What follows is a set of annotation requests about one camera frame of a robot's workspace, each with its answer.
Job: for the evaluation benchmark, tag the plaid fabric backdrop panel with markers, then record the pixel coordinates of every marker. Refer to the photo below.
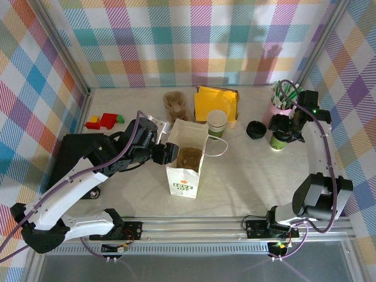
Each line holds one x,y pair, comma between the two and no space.
352,88
191,35
23,88

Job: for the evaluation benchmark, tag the aluminium mounting rail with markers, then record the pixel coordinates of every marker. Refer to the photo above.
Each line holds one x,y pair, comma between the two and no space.
191,229

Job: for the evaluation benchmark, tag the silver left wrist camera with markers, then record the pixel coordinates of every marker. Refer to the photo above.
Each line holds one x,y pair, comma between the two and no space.
158,123

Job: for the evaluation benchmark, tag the red bar toy block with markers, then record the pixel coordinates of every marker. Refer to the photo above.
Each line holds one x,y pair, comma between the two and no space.
92,126

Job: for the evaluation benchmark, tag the aluminium frame post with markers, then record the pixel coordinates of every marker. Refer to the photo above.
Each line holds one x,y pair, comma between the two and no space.
323,41
61,47

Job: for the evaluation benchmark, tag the red L-shaped toy block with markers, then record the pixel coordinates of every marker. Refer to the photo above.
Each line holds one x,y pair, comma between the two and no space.
107,120

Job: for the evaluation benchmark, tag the small controller board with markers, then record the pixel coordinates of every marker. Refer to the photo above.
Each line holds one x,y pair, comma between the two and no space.
279,245
117,249

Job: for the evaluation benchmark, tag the green white paper cup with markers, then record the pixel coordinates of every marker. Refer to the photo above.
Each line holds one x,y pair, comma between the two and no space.
217,117
277,145
218,134
217,127

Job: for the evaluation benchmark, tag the pink straw holder cup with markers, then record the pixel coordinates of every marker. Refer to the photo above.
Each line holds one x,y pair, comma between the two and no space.
277,110

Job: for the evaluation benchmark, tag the white paper straw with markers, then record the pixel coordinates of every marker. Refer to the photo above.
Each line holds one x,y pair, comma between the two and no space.
277,94
284,95

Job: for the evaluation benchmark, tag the yellow toy block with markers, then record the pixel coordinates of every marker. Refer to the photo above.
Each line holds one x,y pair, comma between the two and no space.
94,119

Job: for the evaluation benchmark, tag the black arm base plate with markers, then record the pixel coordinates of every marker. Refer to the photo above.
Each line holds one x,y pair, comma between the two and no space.
132,230
255,229

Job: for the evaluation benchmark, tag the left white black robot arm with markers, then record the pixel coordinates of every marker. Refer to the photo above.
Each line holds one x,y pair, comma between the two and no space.
73,185

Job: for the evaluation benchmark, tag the grey metal shelf panel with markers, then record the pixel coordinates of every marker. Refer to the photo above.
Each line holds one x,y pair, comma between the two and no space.
191,270

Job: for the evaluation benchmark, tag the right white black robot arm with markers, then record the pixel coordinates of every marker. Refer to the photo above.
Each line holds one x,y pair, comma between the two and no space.
318,152

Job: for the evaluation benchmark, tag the green toy block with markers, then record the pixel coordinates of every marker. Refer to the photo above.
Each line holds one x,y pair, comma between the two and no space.
120,118

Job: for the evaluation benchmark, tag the green wrapped straw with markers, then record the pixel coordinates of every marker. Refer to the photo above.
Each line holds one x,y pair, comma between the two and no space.
298,89
292,95

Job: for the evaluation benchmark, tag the white paper takeout bag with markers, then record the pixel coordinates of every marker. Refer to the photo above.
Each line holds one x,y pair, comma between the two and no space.
182,185

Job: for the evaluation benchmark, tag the yellow paper napkin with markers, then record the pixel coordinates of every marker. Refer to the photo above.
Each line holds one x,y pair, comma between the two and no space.
202,105
217,88

